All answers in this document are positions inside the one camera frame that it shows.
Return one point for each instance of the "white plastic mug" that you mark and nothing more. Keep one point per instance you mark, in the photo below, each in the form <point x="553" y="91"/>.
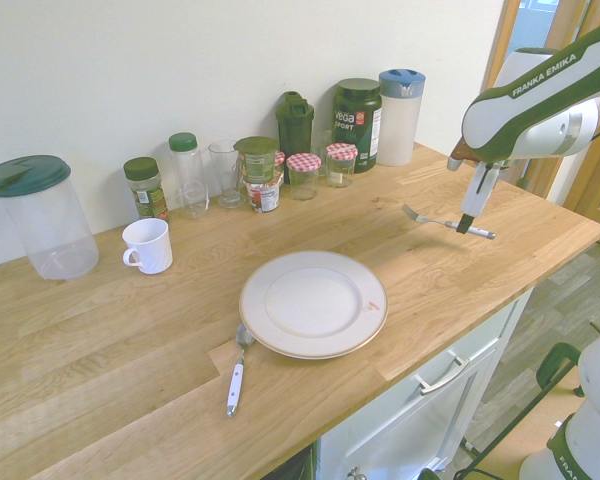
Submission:
<point x="150" y="247"/>

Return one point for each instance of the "dark green shaker bottle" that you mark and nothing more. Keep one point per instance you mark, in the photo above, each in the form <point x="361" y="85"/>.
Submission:
<point x="294" y="125"/>

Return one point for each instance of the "large clear green-lidded container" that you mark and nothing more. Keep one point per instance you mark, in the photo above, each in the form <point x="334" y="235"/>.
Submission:
<point x="50" y="225"/>

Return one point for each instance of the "checkered-lid glass jar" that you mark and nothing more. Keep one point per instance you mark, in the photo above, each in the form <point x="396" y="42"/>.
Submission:
<point x="303" y="175"/>
<point x="341" y="167"/>
<point x="280" y="160"/>

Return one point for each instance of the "white gold-rimmed plate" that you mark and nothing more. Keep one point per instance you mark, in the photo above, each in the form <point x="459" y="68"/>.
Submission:
<point x="310" y="305"/>

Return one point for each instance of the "wooden door frame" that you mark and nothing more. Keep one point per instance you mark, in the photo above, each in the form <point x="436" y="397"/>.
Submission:
<point x="580" y="185"/>

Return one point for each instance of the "green black clamp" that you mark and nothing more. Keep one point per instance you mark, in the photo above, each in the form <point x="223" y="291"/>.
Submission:
<point x="555" y="357"/>

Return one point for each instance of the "dark Vega Sport tub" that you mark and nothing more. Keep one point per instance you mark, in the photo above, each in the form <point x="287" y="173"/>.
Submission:
<point x="357" y="125"/>

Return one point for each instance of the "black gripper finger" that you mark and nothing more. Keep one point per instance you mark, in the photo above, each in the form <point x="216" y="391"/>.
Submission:
<point x="464" y="224"/>

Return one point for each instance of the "white red-labelled yogurt cup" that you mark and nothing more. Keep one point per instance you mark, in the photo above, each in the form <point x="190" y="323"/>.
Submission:
<point x="264" y="197"/>

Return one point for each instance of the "dark-lidded spice jar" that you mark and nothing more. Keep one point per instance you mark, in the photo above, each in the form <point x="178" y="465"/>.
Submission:
<point x="147" y="192"/>

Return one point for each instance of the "clear green-capped bottle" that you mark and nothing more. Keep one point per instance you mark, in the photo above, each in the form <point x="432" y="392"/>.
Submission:
<point x="187" y="175"/>

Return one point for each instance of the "white blue-lidded pitcher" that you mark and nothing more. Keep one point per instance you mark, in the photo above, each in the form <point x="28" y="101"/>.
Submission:
<point x="400" y="125"/>

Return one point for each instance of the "green-labelled plastic tub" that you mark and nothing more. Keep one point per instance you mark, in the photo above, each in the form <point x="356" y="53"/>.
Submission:
<point x="255" y="162"/>

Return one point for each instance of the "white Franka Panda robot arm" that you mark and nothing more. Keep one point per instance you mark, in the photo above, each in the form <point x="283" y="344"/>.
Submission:
<point x="530" y="125"/>

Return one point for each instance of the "small metal cabinet knob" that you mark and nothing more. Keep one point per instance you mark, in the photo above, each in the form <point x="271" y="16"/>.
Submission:
<point x="354" y="473"/>

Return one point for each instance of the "tall clear drinking glass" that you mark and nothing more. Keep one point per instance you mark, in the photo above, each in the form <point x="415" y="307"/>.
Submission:
<point x="225" y="165"/>

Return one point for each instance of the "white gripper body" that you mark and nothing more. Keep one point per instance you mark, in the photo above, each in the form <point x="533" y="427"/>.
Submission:
<point x="480" y="192"/>

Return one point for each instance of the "small clear glass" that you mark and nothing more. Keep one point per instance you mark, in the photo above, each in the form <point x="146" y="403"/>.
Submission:
<point x="322" y="147"/>

